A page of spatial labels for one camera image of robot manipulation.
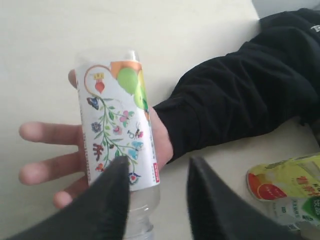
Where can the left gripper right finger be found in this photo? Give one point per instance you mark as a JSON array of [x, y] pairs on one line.
[[217, 213]]

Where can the yellow juice bottle red cap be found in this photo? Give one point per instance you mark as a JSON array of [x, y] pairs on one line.
[[295, 178]]

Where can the white bottle green label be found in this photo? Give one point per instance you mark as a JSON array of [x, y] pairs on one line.
[[299, 215]]

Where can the black sleeved forearm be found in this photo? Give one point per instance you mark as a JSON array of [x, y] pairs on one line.
[[272, 78]]

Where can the white bottle cartoon label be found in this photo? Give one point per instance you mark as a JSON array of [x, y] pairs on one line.
[[116, 122]]

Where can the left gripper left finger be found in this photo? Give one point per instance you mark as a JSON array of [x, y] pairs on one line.
[[99, 213]]

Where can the open bare human hand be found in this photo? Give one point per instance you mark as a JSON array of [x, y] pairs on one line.
[[36, 173]]

